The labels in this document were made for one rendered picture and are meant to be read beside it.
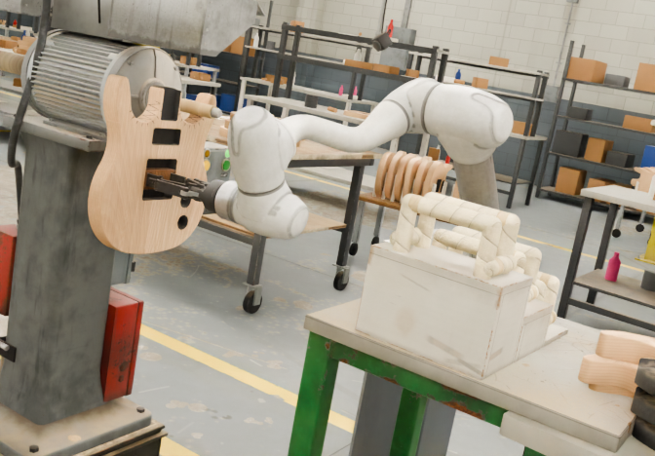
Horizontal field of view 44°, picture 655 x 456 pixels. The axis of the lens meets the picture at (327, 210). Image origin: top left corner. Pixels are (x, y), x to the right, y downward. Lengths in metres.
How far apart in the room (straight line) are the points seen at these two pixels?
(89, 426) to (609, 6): 11.45
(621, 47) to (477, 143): 11.00
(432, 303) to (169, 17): 0.89
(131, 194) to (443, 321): 0.81
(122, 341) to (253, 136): 1.08
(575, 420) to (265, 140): 0.77
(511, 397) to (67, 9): 1.50
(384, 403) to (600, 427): 1.24
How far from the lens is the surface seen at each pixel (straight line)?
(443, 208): 1.46
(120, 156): 1.86
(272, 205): 1.68
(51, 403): 2.43
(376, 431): 2.60
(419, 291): 1.48
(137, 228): 1.95
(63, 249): 2.28
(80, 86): 2.17
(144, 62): 2.11
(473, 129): 1.95
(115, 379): 2.55
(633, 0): 13.00
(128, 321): 2.49
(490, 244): 1.42
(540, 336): 1.69
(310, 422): 1.67
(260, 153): 1.62
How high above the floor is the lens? 1.43
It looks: 11 degrees down
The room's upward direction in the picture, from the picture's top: 10 degrees clockwise
